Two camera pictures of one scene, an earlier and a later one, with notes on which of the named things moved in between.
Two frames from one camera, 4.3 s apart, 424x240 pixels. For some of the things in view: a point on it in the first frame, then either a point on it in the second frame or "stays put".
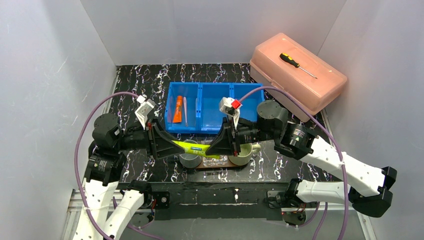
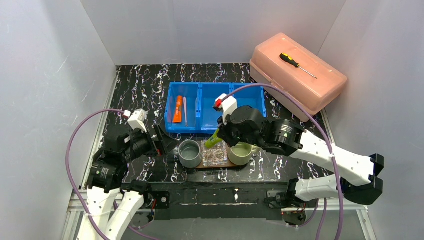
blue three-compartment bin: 193,107 stays put
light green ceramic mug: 245,156 stays put
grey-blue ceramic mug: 188,160 stays put
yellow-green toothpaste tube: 196,149 -> 213,140
